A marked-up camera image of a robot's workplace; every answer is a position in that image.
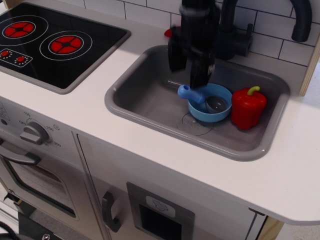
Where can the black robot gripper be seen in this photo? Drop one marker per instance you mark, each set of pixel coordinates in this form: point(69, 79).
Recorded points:
point(195, 38)

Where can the blue-handled grey toy spoon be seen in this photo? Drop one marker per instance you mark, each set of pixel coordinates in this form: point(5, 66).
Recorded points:
point(213, 104)

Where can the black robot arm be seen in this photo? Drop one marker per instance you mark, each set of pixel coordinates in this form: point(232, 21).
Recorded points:
point(197, 3)

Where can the light blue plastic bowl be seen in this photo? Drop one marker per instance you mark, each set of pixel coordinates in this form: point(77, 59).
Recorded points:
point(201, 112)

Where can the grey plastic sink basin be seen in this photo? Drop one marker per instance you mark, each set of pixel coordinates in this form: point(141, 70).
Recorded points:
point(147, 93)

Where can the red toy chili pepper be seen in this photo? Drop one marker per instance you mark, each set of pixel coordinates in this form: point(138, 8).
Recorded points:
point(168, 33)

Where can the dark grey toy faucet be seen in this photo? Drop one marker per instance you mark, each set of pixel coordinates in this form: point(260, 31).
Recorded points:
point(230, 42)

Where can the red toy bell pepper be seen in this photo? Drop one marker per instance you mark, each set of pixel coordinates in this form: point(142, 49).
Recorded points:
point(248, 105)

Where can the black toy stove top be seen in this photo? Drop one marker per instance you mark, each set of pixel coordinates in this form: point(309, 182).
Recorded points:
point(52, 49)

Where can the white cabinet door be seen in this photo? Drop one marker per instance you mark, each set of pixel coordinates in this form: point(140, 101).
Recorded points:
point(216, 217)

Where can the grey toy dispenser panel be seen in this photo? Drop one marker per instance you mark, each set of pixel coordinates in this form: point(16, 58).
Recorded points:
point(159, 217)

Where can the grey oven dial knob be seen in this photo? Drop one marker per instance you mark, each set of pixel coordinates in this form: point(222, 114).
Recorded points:
point(34, 133)

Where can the toy oven door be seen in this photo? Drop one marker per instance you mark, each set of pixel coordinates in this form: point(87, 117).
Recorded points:
point(53, 186)

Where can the grey cabinet door handle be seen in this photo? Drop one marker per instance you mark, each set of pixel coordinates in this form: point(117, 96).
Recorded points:
point(111, 222)

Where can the grey oven door handle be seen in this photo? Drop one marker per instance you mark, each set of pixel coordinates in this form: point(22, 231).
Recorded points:
point(28, 159)

